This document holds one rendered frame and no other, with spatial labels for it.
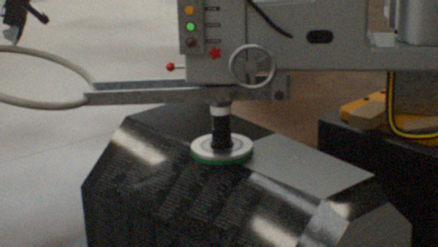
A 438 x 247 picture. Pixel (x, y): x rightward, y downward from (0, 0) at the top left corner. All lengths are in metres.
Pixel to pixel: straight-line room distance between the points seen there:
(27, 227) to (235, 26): 2.05
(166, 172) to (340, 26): 0.86
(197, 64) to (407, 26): 0.66
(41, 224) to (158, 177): 1.39
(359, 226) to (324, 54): 0.54
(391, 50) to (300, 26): 0.29
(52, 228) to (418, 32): 2.30
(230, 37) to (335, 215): 0.63
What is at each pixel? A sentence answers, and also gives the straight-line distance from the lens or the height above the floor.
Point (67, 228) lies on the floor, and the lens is 3.81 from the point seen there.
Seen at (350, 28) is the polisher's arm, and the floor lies 1.31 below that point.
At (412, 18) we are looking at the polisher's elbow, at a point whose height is 1.33.
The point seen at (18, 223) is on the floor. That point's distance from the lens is 3.93.
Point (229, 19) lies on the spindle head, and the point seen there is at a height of 1.34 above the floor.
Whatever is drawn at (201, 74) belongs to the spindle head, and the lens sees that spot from 2.24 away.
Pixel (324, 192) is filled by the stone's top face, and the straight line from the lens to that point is 2.21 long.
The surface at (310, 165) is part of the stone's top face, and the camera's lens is 2.39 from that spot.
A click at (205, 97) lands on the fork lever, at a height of 1.07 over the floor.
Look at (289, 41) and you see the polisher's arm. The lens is 2.20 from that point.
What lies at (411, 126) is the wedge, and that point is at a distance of 2.85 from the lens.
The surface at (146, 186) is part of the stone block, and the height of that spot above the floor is 0.68.
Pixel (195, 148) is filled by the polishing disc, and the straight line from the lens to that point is 2.41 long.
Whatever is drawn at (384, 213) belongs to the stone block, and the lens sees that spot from 2.31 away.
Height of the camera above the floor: 1.84
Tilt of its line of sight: 22 degrees down
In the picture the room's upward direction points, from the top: 2 degrees counter-clockwise
